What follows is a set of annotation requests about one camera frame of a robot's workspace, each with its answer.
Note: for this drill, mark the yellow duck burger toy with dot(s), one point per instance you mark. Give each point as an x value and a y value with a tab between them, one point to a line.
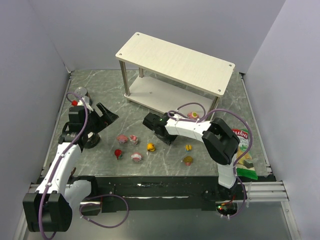
151	147

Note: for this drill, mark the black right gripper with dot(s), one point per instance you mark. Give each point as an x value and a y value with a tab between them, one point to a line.
150	121

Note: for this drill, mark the small yellow blue toy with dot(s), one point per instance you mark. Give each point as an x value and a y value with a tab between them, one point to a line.
188	148

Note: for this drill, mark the olive brown pink toy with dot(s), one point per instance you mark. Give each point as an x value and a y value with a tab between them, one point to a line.
188	160

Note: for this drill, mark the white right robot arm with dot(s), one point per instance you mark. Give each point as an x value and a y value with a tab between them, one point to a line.
219	139

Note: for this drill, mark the green cassava chips bag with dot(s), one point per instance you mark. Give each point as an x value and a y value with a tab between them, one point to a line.
245	166

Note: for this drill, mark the red cherry toy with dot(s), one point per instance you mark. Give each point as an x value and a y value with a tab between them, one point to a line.
118	154

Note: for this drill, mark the pink toy with green hat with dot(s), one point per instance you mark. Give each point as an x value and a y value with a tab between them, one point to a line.
193	115

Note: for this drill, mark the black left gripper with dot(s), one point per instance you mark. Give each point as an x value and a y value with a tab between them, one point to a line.
99	119

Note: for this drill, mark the small dark metal can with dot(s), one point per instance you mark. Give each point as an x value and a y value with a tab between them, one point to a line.
82	91

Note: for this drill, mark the pink white stacked toy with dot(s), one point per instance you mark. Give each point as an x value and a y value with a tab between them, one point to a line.
134	139

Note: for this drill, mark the pink white lying toy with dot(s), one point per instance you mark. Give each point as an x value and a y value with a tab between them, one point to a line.
136	157

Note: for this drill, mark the two-tier white wooden shelf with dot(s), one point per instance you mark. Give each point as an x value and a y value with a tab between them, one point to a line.
162	76

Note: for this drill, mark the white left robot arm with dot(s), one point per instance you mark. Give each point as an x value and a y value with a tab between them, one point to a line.
50	208

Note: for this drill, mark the pink round toy left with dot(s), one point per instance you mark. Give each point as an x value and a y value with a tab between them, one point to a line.
122	139

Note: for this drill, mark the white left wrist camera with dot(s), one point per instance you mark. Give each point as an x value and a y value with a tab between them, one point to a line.
85	101

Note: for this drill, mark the brown snack packet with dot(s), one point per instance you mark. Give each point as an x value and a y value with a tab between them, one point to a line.
73	171

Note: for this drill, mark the aluminium frame rail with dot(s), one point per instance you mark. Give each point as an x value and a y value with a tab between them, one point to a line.
266	191

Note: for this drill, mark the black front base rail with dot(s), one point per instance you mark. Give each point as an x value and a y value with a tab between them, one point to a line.
151	193

